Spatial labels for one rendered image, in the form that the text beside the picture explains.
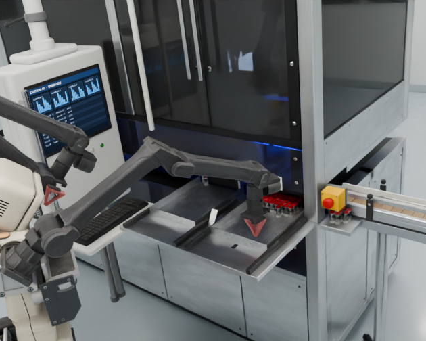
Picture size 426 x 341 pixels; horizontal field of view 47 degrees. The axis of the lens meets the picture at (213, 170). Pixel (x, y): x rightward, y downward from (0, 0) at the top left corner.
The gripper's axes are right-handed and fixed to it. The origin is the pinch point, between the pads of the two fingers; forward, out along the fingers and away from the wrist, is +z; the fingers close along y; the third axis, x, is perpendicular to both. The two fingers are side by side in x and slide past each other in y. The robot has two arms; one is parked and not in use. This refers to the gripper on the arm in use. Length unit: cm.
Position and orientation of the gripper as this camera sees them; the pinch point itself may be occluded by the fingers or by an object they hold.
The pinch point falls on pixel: (255, 234)
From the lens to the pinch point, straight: 180.4
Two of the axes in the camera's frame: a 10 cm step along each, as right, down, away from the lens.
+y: 6.4, -2.8, 7.2
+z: 0.4, 9.4, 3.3
